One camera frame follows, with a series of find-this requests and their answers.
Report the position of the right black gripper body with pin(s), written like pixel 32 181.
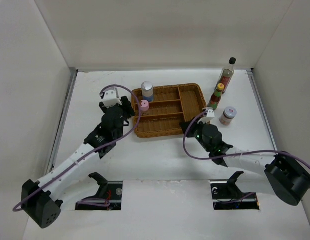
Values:
pixel 196 130

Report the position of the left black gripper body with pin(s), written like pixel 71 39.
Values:
pixel 120 134

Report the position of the pink-capped spice shaker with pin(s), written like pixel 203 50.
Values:
pixel 144 105

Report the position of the black-capped shaker blue label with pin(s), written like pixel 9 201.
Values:
pixel 147 91

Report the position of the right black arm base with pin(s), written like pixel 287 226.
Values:
pixel 227 196

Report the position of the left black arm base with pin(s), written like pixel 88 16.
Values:
pixel 107 198

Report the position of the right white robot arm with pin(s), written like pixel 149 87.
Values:
pixel 286 174

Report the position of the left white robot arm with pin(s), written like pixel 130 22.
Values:
pixel 42 200

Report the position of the brown wicker divided basket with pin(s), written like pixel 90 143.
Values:
pixel 171 105

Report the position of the short red-labelled jar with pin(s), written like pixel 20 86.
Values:
pixel 228 115

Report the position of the yellow-capped red sauce bottle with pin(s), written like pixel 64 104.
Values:
pixel 216 97

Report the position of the tall black-capped sauce bottle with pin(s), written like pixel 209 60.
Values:
pixel 227 74

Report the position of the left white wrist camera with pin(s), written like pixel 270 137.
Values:
pixel 110 97

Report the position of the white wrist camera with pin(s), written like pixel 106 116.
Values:
pixel 110 97
pixel 208 115

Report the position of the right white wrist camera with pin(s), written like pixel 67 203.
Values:
pixel 208 115

